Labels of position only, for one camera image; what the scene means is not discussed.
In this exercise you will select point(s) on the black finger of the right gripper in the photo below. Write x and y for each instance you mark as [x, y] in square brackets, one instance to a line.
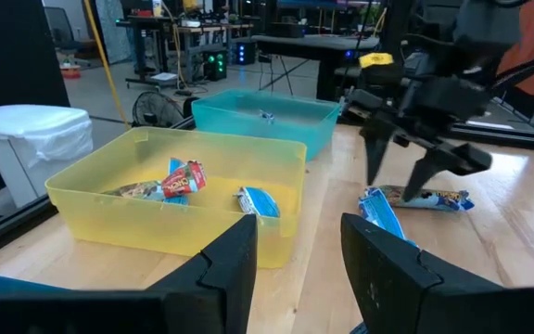
[377, 144]
[452, 160]

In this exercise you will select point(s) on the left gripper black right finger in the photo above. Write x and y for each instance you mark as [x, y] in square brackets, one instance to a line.
[387, 287]

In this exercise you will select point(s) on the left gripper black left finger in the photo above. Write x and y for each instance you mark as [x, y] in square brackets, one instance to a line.
[234, 278]

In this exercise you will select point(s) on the oatmeal raisin granola bar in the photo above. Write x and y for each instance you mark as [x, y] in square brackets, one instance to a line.
[380, 215]
[448, 200]

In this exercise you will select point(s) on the red wrapper granola bar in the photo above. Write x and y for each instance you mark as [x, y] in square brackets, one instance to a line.
[186, 178]

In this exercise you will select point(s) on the brown snack packet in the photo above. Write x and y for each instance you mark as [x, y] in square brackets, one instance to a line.
[137, 190]

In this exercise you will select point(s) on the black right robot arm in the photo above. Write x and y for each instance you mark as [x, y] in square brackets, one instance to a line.
[471, 28]

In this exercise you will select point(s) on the yellow tag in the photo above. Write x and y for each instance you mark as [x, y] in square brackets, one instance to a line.
[376, 60]

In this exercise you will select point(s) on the teal plastic bin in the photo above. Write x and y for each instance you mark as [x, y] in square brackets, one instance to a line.
[295, 134]

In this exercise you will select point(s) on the dark grey desk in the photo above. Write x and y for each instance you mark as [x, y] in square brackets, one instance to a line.
[313, 44]

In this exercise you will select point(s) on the yellow plastic bin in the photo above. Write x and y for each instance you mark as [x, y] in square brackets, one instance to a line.
[109, 222]

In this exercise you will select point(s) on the black device with blue lights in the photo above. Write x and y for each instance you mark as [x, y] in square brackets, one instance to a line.
[246, 52]

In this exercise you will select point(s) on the computer tower with green lights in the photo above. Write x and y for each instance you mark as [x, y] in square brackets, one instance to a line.
[215, 65]

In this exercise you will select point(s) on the black floor fan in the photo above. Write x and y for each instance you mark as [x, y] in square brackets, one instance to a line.
[156, 111]

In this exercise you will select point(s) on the cluttered workbench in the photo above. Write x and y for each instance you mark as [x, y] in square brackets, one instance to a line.
[193, 29]

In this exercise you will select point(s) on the white trash can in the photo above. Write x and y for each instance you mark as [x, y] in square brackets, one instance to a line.
[30, 139]

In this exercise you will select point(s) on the red floor object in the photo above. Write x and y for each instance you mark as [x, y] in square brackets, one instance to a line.
[70, 72]

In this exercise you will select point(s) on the black office chair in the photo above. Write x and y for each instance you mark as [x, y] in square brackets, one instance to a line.
[60, 28]

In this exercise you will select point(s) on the black folding room divider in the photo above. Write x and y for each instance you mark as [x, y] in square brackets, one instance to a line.
[12, 55]

